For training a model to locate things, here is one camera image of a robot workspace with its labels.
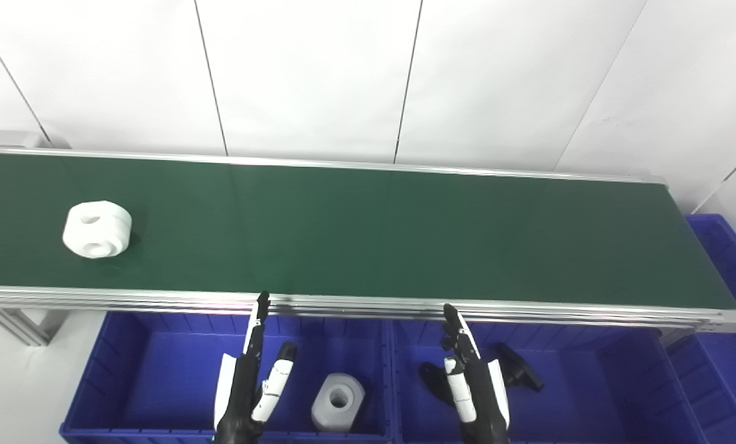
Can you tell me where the black plastic part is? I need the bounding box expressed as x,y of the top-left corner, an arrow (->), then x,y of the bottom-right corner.
420,342 -> 545,408

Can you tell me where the grey conveyor end housing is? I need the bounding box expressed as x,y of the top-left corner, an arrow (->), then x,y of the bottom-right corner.
0,128 -> 72,152

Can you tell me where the aluminium conveyor support leg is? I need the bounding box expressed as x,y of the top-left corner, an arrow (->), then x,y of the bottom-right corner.
0,306 -> 70,347

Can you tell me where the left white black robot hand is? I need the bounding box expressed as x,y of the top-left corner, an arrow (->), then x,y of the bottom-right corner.
212,291 -> 299,444

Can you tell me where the green conveyor belt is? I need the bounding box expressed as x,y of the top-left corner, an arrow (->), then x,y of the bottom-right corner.
0,145 -> 736,337

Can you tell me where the white round plastic part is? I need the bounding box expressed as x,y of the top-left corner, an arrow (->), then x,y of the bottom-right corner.
62,200 -> 133,259

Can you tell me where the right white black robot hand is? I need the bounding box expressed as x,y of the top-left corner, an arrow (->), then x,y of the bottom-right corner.
440,302 -> 511,444

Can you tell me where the grey hexagonal part with hole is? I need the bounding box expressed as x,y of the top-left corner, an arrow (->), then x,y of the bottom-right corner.
311,372 -> 366,433

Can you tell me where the blue plastic bin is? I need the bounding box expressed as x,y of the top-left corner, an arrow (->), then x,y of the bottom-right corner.
392,318 -> 709,444
59,310 -> 397,444
664,213 -> 736,444

